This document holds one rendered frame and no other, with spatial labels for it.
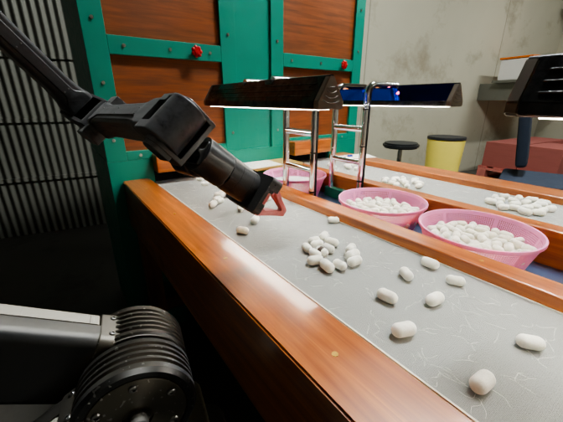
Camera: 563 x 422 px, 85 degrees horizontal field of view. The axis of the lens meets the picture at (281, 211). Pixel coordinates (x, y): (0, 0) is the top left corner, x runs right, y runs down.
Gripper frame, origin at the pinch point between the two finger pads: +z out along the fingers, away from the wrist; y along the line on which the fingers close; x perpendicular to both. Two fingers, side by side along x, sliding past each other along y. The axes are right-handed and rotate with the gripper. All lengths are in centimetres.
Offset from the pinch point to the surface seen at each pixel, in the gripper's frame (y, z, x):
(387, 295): -19.8, 12.3, 3.3
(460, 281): -24.6, 23.8, -5.6
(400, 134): 203, 278, -195
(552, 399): -41.7, 13.7, 4.1
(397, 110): 205, 252, -212
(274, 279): -6.1, 1.6, 11.2
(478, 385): -36.5, 7.6, 7.1
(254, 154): 86, 38, -24
